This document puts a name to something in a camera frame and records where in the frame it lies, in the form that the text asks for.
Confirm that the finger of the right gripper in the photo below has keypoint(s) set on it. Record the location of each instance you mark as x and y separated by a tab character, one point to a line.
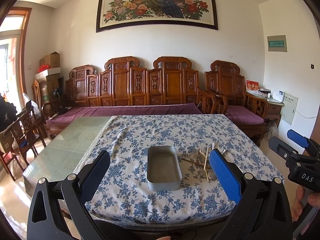
283	149
311	147

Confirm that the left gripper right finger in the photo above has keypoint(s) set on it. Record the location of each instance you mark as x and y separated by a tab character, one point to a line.
242	189

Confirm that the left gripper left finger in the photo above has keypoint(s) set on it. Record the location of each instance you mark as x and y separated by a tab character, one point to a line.
77	189

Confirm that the steel smiley face spoon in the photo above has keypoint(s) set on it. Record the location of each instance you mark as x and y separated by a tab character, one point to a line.
211	174

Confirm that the brown wooden chopstick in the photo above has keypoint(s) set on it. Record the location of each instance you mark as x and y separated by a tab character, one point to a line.
196	163

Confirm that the steel fork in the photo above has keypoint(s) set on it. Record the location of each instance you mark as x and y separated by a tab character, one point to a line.
200	159

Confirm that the carved wooden armchair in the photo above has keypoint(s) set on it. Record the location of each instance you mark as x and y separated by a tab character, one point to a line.
228	85

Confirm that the blue floral tablecloth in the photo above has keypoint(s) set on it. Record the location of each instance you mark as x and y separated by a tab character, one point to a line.
123	195

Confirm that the purple armchair cushion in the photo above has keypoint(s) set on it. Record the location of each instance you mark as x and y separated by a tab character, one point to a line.
241	116

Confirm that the white router box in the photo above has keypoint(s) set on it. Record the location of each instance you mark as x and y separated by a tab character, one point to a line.
277	95

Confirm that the red greeting card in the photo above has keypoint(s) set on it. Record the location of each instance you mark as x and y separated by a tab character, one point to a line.
252	86

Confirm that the dark wooden dining chair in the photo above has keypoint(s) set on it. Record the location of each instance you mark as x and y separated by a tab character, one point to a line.
21	136

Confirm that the black desk lamp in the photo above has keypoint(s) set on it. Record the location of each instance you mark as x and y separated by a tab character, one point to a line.
58	106

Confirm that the grey metal rectangular tray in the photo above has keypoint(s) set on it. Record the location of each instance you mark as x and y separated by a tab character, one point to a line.
163	169

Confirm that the purple sofa cushion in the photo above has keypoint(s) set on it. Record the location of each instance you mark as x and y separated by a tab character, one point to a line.
74	113

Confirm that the black bag on chair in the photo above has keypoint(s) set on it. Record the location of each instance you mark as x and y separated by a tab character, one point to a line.
7	114

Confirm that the stacked cardboard boxes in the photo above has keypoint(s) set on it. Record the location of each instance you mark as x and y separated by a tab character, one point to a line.
47	78

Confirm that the long carved wooden sofa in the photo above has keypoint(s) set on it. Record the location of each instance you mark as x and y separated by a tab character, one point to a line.
172	81

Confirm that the framed peacock flower painting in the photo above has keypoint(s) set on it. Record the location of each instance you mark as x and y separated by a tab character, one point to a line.
112	14

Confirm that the white wall cabinet door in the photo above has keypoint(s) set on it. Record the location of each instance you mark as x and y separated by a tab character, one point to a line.
289	108

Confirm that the wall electrical panel box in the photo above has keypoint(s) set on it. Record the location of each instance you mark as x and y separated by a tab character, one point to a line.
277	43

